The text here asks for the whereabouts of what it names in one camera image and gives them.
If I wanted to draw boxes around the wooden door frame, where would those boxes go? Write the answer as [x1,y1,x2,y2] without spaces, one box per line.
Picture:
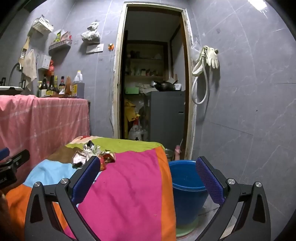
[111,2,197,160]

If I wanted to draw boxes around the dark tall glass bottle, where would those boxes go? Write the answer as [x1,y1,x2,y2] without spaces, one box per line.
[46,72,57,96]

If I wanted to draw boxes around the black faucet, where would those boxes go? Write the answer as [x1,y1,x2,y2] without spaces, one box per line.
[9,62,23,86]

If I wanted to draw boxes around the grey wall shelf rack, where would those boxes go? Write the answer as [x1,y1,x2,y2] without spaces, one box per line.
[48,39,73,55]

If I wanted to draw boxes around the seasoning packets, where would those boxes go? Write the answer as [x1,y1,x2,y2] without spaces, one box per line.
[52,30,72,44]

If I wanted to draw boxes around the white rubber gloves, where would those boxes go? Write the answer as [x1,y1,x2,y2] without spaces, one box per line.
[206,46,220,69]

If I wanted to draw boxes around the hanging bag of garlic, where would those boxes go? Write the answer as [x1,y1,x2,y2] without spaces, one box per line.
[81,22,101,42]

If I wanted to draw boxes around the white coiled hose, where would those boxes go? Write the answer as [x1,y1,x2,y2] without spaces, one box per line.
[191,46,210,105]

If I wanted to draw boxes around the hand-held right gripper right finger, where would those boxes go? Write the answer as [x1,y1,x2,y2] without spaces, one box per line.
[196,156,271,241]

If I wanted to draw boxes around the colourful patchwork blanket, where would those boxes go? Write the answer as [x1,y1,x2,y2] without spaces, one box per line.
[5,136,177,241]

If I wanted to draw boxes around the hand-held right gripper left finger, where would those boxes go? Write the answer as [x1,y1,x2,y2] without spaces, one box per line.
[25,156,101,241]

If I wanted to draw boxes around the dark green glass bottle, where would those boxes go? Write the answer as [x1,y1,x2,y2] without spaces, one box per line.
[37,75,48,98]

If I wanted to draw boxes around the sink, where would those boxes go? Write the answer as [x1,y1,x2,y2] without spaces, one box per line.
[0,77,25,93]

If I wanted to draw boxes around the grey utensil holder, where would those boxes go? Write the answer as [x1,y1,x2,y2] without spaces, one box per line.
[37,53,52,70]

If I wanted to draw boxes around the clear plastic bag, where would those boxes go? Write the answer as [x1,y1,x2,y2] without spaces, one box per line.
[191,38,202,61]

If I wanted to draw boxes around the pile of wrappers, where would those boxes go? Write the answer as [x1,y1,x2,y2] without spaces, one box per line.
[72,140,116,171]

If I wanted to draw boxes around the pink checked cloth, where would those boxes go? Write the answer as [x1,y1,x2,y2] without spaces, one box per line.
[0,95,90,183]

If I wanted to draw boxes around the beige hanging towel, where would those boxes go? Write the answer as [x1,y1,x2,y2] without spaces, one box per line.
[23,49,37,88]

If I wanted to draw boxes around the blue plastic bucket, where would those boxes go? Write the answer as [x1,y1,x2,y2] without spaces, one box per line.
[168,160,210,226]

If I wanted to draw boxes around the white printed sack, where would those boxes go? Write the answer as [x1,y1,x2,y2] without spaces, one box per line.
[128,118,148,141]

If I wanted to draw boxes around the green basin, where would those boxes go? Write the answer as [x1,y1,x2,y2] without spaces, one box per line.
[176,218,199,239]

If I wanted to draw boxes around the white wall basket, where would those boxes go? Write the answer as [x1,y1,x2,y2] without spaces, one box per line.
[32,17,54,35]

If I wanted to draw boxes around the orange sauce bottle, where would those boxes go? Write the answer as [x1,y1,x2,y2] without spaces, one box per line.
[65,76,73,96]

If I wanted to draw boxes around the yellow paper bag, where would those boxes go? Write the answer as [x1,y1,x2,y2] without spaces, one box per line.
[124,99,139,130]

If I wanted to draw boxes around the wall socket panel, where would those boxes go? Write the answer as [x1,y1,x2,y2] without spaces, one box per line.
[86,44,104,54]

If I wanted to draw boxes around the wooden brush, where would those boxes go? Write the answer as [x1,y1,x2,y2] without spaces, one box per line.
[18,37,30,70]

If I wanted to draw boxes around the black wok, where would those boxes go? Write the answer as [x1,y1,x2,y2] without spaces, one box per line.
[150,80,178,92]

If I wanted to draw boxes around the red plastic bag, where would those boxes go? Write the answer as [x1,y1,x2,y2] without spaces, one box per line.
[45,60,56,77]

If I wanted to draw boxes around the grey cabinet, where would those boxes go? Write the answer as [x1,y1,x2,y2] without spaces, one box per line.
[143,91,186,151]

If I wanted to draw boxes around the large cooking oil jug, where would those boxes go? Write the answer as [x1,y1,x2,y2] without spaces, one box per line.
[72,71,85,98]

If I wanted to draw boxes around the wooden storage shelves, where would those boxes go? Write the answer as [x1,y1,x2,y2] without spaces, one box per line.
[125,40,168,93]

